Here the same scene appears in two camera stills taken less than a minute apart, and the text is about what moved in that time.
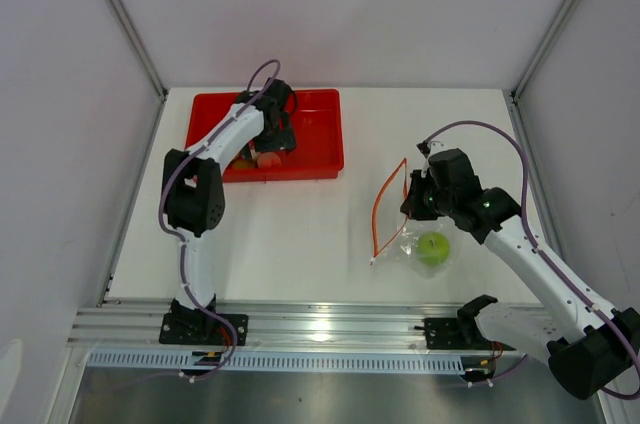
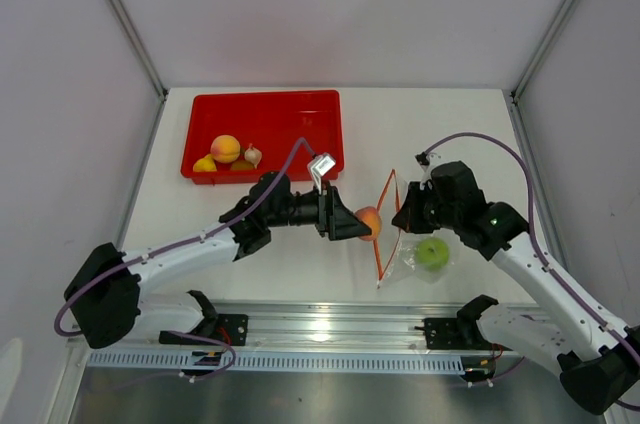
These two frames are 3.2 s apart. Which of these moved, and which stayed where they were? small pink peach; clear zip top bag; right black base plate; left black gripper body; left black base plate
Moved: clear zip top bag; left black gripper body; small pink peach
Stayed: left black base plate; right black base plate
